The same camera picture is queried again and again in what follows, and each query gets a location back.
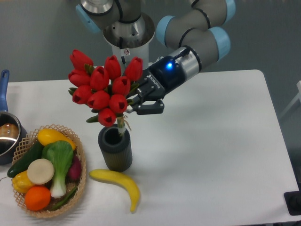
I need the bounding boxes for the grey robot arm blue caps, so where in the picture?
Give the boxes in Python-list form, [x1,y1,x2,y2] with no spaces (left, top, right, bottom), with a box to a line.
[76,0,236,115]

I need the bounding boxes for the orange fruit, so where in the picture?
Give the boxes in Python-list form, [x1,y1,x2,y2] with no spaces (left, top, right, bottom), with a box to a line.
[24,186,51,211]

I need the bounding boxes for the green bean pod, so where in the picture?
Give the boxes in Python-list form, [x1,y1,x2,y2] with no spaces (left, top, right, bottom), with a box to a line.
[50,187,78,211]

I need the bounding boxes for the black device at table edge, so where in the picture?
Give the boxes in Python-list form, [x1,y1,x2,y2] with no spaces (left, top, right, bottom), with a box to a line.
[284,191,301,216]

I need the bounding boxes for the beige round disc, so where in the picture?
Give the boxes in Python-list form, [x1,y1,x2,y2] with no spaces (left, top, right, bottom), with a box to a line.
[27,158,55,185]

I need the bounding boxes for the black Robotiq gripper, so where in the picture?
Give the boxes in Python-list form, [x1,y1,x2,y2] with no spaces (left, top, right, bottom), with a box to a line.
[127,56,186,115]

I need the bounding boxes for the blue handled saucepan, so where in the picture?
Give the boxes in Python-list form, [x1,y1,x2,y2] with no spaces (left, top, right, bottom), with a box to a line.
[0,69,27,165]

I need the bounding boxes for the yellow lemon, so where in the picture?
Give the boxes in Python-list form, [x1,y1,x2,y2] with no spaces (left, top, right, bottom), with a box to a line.
[12,171,35,194]

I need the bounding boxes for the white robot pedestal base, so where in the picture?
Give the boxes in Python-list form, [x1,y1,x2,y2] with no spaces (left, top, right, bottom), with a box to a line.
[103,13,155,71]

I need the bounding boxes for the yellow squash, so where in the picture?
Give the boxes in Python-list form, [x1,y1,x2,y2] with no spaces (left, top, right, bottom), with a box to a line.
[37,129,76,151]

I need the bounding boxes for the white furniture piece at right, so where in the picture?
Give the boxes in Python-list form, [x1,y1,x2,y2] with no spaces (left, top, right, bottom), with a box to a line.
[289,81,301,108]

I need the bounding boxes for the dark grey ribbed vase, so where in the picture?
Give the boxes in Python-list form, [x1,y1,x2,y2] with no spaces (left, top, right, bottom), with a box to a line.
[98,124,133,172]

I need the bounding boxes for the woven wicker basket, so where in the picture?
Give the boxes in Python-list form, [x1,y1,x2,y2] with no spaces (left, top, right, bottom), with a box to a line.
[12,124,87,218]

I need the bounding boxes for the green bok choy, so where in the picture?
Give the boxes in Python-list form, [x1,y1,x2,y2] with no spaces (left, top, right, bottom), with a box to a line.
[42,141,74,199]

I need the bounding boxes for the purple sweet potato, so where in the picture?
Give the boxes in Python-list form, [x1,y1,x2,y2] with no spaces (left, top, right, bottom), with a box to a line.
[67,155,82,181]

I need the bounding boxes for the yellow banana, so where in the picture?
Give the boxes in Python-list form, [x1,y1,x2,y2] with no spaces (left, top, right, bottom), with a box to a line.
[89,169,140,213]

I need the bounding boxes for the dark green cucumber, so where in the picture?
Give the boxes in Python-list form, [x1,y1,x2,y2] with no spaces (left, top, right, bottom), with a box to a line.
[7,141,44,178]

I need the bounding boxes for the red tulip bouquet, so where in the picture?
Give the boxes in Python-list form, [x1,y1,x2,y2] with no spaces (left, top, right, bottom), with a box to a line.
[68,49,143,136]

